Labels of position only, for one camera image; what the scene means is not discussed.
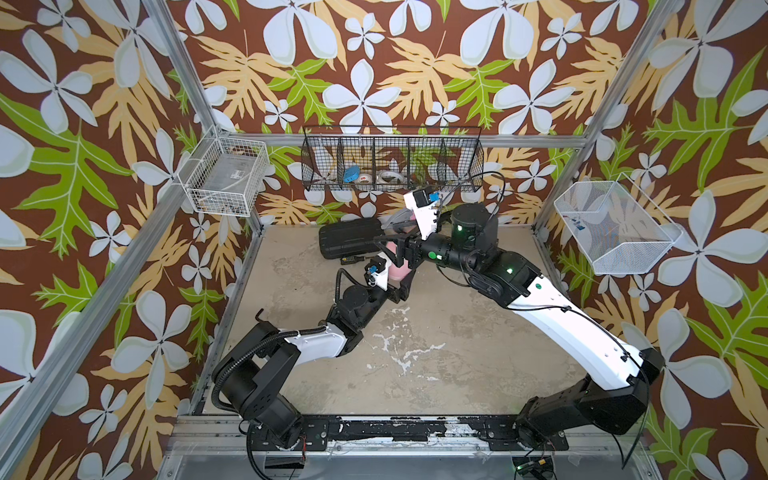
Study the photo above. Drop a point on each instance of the black plastic case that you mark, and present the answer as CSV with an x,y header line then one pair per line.
x,y
349,238

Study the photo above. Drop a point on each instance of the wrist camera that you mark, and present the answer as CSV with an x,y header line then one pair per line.
x,y
375,267
424,204

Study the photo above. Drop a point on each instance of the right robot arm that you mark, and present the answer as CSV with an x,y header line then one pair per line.
x,y
615,392

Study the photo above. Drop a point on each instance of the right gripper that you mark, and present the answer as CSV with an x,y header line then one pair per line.
x,y
396,258

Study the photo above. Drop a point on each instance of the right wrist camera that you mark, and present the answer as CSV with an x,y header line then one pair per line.
x,y
424,204

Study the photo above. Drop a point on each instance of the pink spray bottle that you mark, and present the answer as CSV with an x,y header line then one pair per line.
x,y
398,273

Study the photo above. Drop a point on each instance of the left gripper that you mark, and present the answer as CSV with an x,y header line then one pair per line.
x,y
398,292

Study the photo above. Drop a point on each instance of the blue round item in basket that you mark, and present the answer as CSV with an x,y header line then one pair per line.
x,y
351,174

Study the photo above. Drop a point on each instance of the white wire basket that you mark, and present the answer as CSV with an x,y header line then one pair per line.
x,y
223,174
618,227

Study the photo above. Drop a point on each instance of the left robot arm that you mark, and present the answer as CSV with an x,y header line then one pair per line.
x,y
247,381

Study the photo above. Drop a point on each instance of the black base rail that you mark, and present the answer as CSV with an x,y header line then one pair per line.
x,y
317,433

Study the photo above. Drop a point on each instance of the black wire wall basket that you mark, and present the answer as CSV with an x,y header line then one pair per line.
x,y
446,158

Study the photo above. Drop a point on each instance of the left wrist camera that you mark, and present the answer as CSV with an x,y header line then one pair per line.
x,y
375,267

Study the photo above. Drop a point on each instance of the black yellow screwdriver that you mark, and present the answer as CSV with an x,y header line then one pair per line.
x,y
349,260

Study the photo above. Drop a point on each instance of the white wire basket right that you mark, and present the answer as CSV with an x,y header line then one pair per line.
x,y
618,227

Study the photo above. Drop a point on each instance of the white tape roll in basket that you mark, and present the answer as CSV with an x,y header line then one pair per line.
x,y
390,178

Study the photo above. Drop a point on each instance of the white wire basket left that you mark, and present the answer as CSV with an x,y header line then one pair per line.
x,y
223,174

